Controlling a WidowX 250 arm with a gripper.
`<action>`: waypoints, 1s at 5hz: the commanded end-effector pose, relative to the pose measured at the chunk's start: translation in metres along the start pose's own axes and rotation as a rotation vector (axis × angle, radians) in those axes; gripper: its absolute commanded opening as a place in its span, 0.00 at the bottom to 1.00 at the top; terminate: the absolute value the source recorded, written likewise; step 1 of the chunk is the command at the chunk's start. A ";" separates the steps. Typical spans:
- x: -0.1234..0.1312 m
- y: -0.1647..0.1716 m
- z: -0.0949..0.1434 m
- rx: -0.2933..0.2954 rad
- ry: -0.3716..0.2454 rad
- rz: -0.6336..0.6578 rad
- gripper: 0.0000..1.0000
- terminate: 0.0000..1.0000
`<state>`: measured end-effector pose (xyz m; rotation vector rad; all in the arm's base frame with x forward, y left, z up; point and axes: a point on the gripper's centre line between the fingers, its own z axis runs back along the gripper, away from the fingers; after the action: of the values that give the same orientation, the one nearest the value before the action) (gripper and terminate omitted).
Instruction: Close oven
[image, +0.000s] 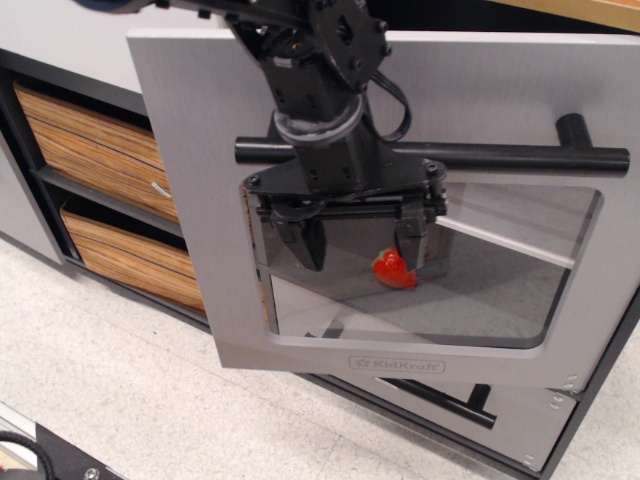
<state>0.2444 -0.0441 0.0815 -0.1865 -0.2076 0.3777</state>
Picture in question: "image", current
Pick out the lower wood-grain storage bin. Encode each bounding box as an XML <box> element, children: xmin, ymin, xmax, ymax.
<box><xmin>60</xmin><ymin>198</ymin><xmax>205</xmax><ymax>314</ymax></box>

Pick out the grey oven rack shelf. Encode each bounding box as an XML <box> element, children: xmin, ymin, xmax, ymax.
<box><xmin>436</xmin><ymin>217</ymin><xmax>575</xmax><ymax>269</ymax></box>

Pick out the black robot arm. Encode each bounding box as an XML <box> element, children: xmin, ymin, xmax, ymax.
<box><xmin>185</xmin><ymin>1</ymin><xmax>447</xmax><ymax>272</ymax></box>

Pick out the dark toy kitchen cabinet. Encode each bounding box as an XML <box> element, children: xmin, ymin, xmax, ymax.
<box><xmin>1</xmin><ymin>1</ymin><xmax>639</xmax><ymax>479</ymax></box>

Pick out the black lower drawer handle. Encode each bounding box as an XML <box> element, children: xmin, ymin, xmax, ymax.
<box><xmin>379</xmin><ymin>378</ymin><xmax>497</xmax><ymax>430</ymax></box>

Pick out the grey lower drawer front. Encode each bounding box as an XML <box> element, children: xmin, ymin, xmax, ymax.
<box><xmin>319</xmin><ymin>374</ymin><xmax>584</xmax><ymax>474</ymax></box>

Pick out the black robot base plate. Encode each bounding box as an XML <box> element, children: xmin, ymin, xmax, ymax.
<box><xmin>0</xmin><ymin>422</ymin><xmax>126</xmax><ymax>480</ymax></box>

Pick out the wood-grain storage bin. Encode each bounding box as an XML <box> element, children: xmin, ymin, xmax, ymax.
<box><xmin>14</xmin><ymin>81</ymin><xmax>179</xmax><ymax>223</ymax></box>
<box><xmin>60</xmin><ymin>198</ymin><xmax>205</xmax><ymax>314</ymax></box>

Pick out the black oven door handle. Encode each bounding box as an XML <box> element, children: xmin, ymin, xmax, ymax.
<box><xmin>235</xmin><ymin>113</ymin><xmax>631</xmax><ymax>183</ymax></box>

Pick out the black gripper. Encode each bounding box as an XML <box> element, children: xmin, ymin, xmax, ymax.
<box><xmin>242</xmin><ymin>122</ymin><xmax>447</xmax><ymax>272</ymax></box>

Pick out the grey toy oven door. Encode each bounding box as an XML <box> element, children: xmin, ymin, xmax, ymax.
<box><xmin>126</xmin><ymin>28</ymin><xmax>640</xmax><ymax>389</ymax></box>

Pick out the red toy strawberry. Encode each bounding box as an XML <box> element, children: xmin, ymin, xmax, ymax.
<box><xmin>371</xmin><ymin>248</ymin><xmax>417</xmax><ymax>290</ymax></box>

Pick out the upper wood-grain storage bin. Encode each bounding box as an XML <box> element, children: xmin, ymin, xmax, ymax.
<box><xmin>14</xmin><ymin>81</ymin><xmax>179</xmax><ymax>223</ymax></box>

